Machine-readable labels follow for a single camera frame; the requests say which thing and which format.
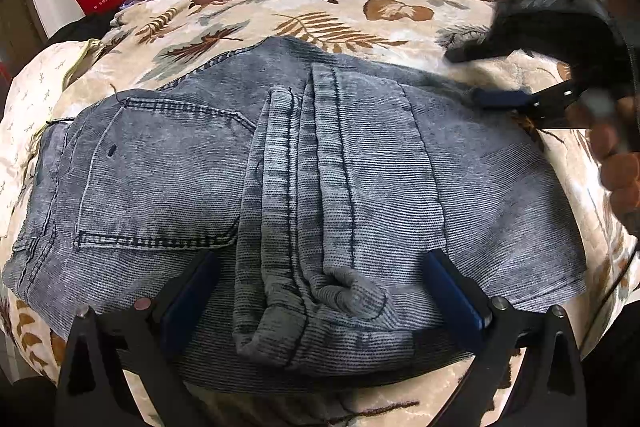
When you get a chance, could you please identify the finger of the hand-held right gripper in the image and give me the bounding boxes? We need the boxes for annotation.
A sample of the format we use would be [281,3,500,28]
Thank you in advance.
[471,79,588,128]
[445,24,531,64]

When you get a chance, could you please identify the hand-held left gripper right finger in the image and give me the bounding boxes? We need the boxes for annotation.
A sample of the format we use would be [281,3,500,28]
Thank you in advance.
[425,249,587,427]

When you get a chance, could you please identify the cream leaf-print blanket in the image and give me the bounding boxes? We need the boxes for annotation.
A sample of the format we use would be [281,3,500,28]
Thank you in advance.
[0,0,640,427]

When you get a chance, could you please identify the white floral cloth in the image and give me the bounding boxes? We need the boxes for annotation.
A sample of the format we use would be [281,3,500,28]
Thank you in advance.
[0,39,108,253]

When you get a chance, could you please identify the person's right hand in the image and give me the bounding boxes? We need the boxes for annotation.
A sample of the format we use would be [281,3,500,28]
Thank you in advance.
[587,97,640,238]

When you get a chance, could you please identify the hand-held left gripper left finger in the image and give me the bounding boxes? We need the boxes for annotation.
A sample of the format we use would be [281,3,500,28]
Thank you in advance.
[54,249,222,427]

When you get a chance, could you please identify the black cloth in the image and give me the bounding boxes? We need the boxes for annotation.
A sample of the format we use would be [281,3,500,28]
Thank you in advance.
[47,12,121,45]

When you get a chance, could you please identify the grey-blue denim pants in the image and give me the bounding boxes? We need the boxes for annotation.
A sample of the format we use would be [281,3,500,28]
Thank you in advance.
[1,36,587,380]

